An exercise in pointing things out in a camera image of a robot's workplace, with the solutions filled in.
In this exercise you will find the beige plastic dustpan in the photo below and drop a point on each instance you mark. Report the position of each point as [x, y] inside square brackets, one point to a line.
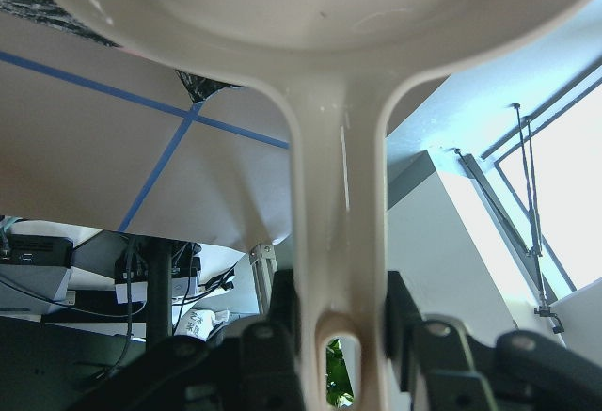
[336, 69]

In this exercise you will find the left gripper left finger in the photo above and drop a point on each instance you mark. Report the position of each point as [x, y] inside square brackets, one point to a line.
[255, 370]

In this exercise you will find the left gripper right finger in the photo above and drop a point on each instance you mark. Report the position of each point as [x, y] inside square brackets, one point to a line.
[442, 367]

